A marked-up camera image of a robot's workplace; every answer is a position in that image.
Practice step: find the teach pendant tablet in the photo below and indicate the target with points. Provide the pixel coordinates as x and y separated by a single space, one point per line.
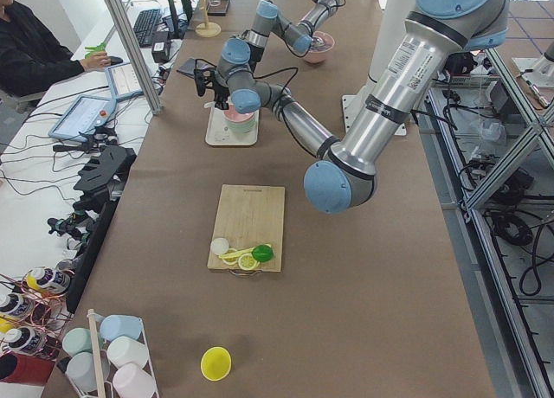
83 117
122 81

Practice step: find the large pink ice bowl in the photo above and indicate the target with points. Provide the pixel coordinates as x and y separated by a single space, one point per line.
320 49

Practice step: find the small pink bowl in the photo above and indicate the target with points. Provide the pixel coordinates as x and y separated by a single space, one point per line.
233 116

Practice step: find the black keyboard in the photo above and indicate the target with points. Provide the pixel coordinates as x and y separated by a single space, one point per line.
146 25

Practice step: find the bamboo cutting board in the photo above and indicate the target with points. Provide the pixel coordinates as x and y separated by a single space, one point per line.
250 215

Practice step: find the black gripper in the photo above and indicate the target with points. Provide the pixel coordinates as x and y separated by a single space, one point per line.
221 91

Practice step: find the grey folded cloth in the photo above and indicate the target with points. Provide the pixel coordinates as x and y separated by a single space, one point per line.
190 66

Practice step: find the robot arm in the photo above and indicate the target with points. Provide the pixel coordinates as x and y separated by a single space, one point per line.
301 36
344 172

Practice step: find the yellow plastic spoon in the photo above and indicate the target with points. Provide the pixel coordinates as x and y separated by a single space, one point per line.
238 253

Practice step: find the green lime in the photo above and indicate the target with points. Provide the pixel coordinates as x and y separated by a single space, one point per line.
263 253

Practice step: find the cup rack with cups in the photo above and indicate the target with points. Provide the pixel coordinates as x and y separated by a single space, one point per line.
110 358

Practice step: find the lemon slice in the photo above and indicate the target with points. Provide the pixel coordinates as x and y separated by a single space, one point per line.
247 262

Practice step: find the cream serving tray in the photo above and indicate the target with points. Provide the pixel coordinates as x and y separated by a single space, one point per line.
218 134

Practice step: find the person in black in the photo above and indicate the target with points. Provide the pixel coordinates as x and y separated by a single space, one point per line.
32 59

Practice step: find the wooden mug tree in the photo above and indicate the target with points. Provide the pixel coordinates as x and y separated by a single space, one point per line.
206 28

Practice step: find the top green bowl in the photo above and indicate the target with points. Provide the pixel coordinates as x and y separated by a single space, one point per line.
241 126

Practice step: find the aluminium frame post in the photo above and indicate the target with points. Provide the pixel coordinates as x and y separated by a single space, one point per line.
121 22

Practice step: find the yellow plastic cup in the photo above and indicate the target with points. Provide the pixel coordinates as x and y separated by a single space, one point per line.
216 363

